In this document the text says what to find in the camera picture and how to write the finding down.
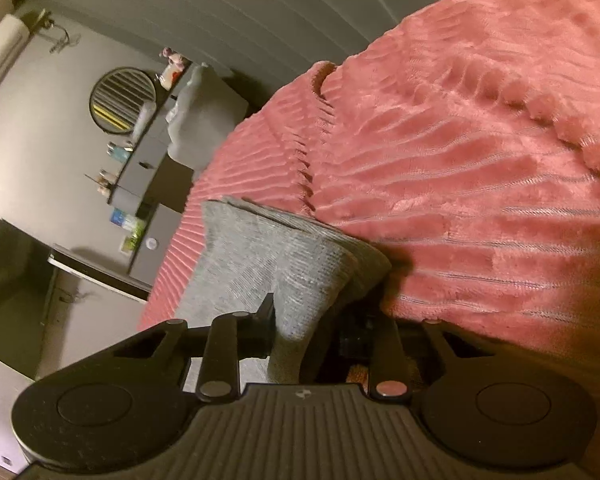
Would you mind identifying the grey sweatpants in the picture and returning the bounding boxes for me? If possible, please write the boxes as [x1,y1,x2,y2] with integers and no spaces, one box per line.
[175,197,391,385]

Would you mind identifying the grey drawer nightstand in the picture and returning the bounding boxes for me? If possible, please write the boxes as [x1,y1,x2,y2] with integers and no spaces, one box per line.
[129,204,182,287]

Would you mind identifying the green tray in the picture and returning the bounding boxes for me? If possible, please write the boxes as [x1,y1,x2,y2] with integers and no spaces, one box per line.
[120,219,146,255]

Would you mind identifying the blue white tissue box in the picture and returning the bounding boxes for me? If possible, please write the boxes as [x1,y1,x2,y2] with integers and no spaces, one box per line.
[110,208,138,232]

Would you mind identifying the grey vanity desk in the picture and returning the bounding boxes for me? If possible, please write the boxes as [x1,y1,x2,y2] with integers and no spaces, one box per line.
[108,65,197,214]

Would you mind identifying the grey upholstered chair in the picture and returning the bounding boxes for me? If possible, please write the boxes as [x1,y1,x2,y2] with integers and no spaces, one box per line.
[166,63,249,174]

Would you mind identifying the pink ribbed bed blanket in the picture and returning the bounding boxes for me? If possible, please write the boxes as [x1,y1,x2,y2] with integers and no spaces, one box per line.
[137,0,600,476]

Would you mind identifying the pink plush toy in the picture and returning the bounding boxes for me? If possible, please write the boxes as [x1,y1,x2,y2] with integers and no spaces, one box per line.
[159,47,190,90]

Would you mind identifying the wall mounted television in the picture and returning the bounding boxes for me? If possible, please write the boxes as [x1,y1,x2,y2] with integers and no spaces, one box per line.
[0,219,57,379]

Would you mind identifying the round wall mirror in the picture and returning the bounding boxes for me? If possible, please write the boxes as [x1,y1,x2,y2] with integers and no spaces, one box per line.
[88,67,157,136]

